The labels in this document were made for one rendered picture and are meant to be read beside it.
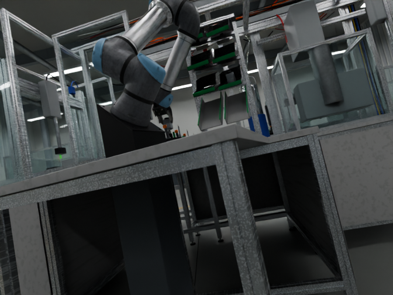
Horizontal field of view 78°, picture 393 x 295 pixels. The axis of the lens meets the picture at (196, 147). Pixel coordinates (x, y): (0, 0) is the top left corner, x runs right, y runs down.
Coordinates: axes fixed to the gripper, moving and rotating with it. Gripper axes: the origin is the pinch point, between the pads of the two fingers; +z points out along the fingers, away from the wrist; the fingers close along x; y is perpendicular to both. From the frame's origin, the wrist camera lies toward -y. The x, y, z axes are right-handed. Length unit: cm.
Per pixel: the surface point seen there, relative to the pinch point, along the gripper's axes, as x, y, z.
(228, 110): 37.9, 2.2, 1.2
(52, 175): -13, 81, -34
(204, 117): 23.4, 3.4, 1.3
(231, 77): 43.8, -9.5, -13.1
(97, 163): 3, 83, -36
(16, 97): -82, -4, -38
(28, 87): -105, -45, -33
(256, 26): 83, -139, -9
